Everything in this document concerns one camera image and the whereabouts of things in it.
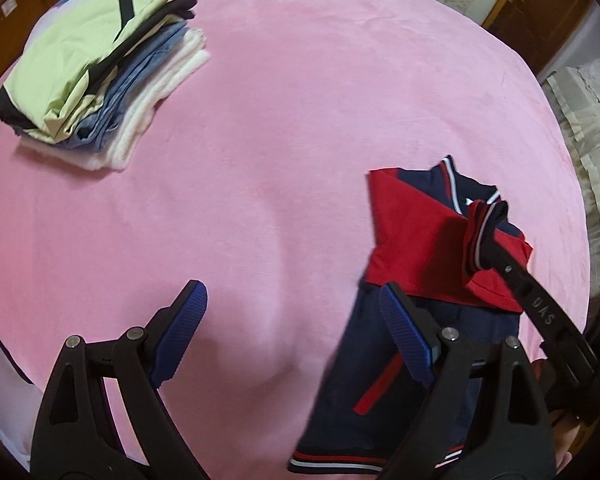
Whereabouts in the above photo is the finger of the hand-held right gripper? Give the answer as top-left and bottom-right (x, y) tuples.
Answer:
(472, 202), (588, 348)

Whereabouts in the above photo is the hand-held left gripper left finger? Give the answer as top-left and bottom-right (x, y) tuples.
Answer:
(30, 280), (211, 480)

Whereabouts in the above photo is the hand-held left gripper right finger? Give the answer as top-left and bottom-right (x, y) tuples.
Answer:
(377, 281), (556, 480)

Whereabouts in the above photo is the navy and red polo shirt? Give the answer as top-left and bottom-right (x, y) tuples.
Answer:
(287, 155), (533, 476)

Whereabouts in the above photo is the person's right hand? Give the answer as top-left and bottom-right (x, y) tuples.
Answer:
(532, 360), (583, 471)

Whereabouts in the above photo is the cream lace cloth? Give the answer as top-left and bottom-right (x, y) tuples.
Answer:
(540, 57), (600, 261)

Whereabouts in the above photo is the pink blanket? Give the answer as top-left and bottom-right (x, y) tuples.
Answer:
(0, 0), (600, 480)

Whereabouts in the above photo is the blue denim folded garment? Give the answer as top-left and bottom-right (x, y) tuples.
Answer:
(57, 20), (191, 153)

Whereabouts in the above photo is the wooden door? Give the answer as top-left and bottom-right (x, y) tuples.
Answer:
(480, 0), (596, 76)

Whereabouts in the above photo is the light green folded shirt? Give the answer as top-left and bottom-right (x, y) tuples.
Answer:
(0, 0), (181, 143)

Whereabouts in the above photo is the black folded garment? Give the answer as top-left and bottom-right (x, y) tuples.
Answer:
(87, 0), (200, 93)

